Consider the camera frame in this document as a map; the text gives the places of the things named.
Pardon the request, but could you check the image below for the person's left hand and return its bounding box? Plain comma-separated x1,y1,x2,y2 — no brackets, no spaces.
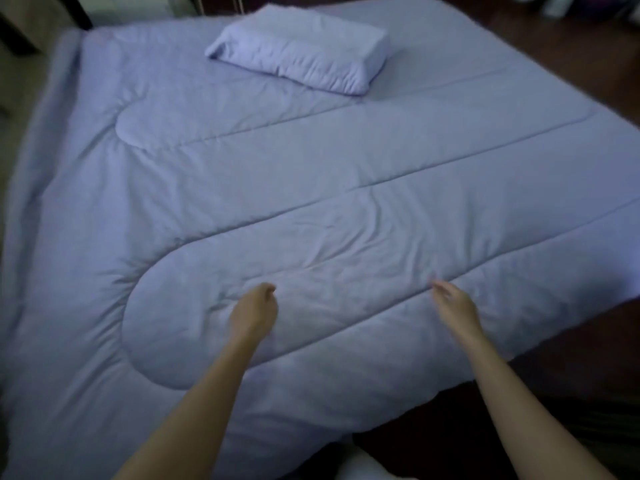
228,282,279,339

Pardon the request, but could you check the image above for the person's right hand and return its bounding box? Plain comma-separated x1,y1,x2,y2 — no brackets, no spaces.
429,280,485,340

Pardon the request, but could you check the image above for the person's left forearm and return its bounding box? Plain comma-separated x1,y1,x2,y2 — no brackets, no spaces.
112,329,266,480

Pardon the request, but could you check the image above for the person's right forearm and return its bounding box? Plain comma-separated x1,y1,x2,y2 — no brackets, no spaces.
457,327,618,480

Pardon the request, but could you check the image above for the lavender quilted comforter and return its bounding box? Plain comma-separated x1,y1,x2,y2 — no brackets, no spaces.
0,0,640,480

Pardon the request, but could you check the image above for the lavender pillow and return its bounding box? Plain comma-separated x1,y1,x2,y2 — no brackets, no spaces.
205,3,392,96

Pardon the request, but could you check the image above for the dark wooden furniture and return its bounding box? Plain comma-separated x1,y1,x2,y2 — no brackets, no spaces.
0,0,93,58

